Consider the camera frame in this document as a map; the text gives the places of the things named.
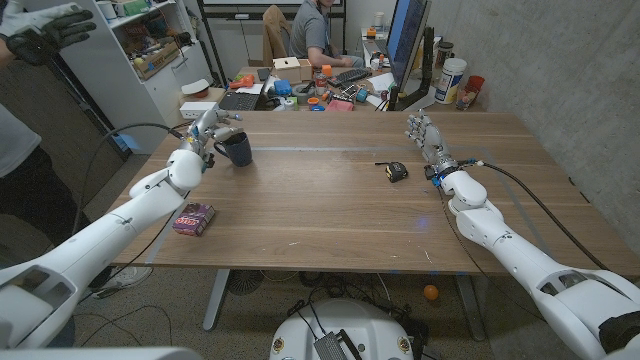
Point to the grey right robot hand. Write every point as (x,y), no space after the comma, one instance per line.
(432,145)

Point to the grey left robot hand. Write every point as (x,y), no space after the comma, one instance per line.
(207,127)

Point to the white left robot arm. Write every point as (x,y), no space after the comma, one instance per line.
(100,245)

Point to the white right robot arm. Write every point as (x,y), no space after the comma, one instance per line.
(525,260)

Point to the black yellow tape measure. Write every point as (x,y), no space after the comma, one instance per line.
(396,172)

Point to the pink snack package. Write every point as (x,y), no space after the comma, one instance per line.
(194,219)

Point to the white power box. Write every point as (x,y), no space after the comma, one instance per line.
(197,109)

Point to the dark blue mug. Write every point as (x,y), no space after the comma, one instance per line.
(239,150)

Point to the black laptop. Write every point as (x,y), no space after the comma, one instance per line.
(240,101)

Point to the orange tool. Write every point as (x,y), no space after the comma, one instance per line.
(242,81)

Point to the white plastic tub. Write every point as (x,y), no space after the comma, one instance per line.
(449,80)

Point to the cardboard box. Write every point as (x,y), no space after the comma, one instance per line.
(157,60)

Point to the black monitor stand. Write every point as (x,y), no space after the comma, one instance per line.
(427,60)

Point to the blue box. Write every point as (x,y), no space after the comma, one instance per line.
(283,88)

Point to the dark jar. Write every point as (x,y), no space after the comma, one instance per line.
(444,55)

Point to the small wooden box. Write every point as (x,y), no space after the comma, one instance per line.
(286,70)

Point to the pink cloth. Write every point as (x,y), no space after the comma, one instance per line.
(340,106)

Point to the black keyboard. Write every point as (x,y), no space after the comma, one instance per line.
(350,76)

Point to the computer monitor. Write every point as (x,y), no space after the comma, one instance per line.
(406,40)

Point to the brown jacket on chair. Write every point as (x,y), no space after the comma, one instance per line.
(277,35)

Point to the white shelf unit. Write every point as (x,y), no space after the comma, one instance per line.
(100,75)

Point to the seated person grey shirt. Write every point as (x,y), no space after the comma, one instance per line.
(310,30)

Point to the orange ball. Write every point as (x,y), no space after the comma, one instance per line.
(431,292)

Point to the grey table leg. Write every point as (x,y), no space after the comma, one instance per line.
(216,300)
(470,310)

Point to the standing person with gloves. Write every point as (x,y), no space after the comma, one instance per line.
(20,190)

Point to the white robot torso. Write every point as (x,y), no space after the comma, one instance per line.
(350,325)

